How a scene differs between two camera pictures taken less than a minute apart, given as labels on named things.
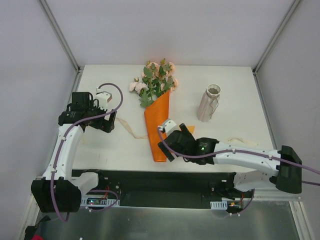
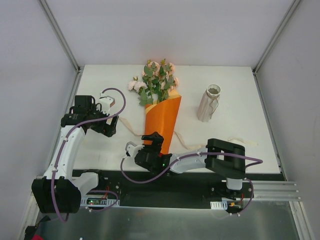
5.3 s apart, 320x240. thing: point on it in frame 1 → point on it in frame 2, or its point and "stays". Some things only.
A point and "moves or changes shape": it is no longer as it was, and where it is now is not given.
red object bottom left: x=37 y=237 stays
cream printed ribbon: x=146 y=137 stays
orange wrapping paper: x=155 y=115 moves or changes shape
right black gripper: x=172 y=144 → x=151 y=144
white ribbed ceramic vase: x=208 y=102 stays
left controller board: x=98 y=200 stays
